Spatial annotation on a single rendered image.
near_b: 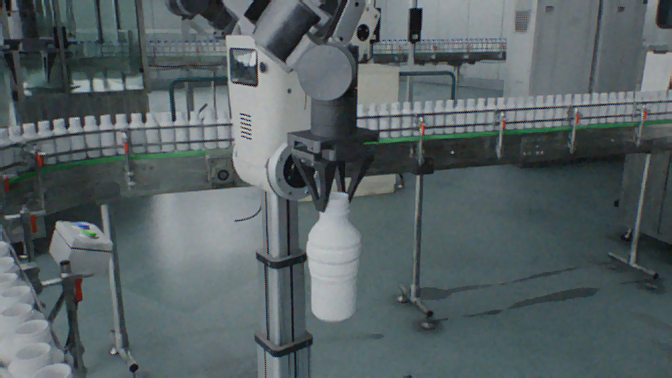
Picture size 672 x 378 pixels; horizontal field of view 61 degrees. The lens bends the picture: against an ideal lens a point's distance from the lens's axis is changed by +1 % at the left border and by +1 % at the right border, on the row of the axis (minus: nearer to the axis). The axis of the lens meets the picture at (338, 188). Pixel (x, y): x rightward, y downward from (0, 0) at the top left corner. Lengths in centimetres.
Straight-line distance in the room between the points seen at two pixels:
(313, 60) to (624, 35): 680
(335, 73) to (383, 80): 459
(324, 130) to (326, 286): 20
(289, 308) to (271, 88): 60
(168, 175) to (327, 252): 188
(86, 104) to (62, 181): 375
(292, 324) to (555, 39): 553
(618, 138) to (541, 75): 317
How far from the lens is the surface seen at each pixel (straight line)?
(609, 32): 716
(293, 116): 132
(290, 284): 151
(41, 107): 611
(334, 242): 70
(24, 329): 81
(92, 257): 122
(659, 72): 435
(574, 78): 691
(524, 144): 315
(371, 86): 513
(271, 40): 66
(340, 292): 73
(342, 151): 66
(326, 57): 58
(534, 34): 652
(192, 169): 254
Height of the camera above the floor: 151
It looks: 16 degrees down
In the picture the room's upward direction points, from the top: straight up
